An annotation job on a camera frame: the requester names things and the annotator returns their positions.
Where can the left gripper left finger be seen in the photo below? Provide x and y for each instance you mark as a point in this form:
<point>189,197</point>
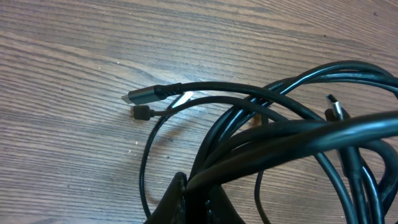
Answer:
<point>171,209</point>

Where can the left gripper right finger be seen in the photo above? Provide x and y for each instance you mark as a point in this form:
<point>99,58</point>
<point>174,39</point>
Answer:
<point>220,209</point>

